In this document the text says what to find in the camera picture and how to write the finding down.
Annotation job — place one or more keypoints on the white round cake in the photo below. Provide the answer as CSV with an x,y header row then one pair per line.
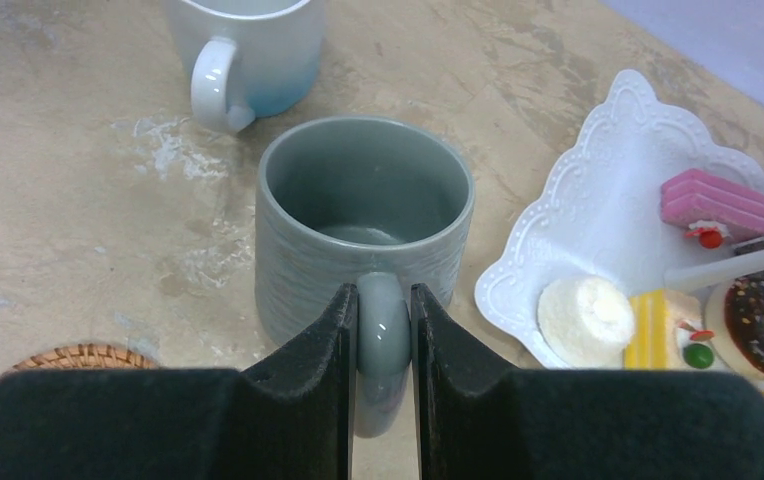
x,y
586,320

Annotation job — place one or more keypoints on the white three-tier cake stand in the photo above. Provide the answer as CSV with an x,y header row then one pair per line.
x,y
598,213

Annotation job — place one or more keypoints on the grey mug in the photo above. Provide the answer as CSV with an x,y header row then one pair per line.
x,y
365,200

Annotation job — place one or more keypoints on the yellow rectangular cake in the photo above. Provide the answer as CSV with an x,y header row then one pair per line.
x,y
670,334

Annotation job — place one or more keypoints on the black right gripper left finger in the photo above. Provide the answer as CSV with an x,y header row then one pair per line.
x,y
289,416

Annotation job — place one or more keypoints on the round waffle coaster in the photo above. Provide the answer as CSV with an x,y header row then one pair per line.
x,y
85,356

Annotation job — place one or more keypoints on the white small cup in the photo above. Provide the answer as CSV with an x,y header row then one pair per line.
x,y
246,59

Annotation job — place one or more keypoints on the chocolate sprinkle donut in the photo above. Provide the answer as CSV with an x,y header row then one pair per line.
x,y
735,313

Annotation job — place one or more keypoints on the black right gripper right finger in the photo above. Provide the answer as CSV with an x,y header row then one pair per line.
x,y
481,417

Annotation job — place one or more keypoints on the pink cake with cherry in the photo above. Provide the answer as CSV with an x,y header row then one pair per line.
x,y
711,209

